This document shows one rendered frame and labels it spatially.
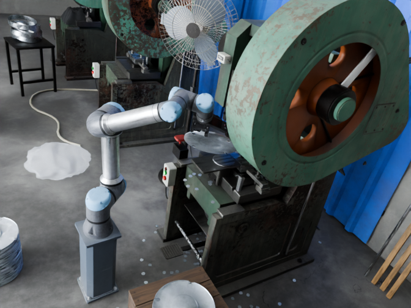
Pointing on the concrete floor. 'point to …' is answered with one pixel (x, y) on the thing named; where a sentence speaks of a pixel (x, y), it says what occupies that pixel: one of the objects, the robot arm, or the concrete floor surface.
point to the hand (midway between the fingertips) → (207, 134)
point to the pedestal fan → (178, 32)
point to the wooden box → (145, 291)
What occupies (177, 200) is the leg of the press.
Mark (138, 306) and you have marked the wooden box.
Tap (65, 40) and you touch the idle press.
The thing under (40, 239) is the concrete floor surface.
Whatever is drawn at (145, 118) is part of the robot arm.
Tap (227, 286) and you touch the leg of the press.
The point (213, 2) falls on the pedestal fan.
